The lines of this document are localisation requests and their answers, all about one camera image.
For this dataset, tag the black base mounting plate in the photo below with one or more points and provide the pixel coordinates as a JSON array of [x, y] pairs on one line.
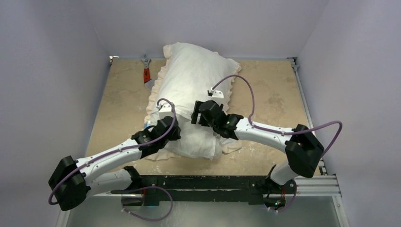
[[254, 190]]

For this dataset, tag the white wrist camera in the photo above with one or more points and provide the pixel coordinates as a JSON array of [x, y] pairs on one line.
[[216, 96], [165, 110]]

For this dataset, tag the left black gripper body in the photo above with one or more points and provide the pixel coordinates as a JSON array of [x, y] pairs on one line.
[[175, 136]]

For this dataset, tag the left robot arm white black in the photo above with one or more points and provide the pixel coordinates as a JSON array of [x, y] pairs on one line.
[[71, 181]]

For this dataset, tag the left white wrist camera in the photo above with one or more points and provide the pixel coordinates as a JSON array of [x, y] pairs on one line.
[[165, 110]]

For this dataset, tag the red handled adjustable wrench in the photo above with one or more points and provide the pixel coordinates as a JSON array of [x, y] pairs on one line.
[[147, 80]]

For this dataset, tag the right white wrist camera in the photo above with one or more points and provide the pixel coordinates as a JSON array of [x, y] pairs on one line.
[[216, 96]]

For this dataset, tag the aluminium frame rail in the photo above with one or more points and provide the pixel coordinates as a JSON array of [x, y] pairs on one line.
[[322, 184]]

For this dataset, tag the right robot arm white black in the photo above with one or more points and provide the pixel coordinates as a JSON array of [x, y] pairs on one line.
[[302, 149]]

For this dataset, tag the grey pillow with cream ruffle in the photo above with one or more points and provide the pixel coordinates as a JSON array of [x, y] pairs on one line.
[[189, 73]]

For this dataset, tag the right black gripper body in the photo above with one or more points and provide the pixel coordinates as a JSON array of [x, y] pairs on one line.
[[202, 113]]

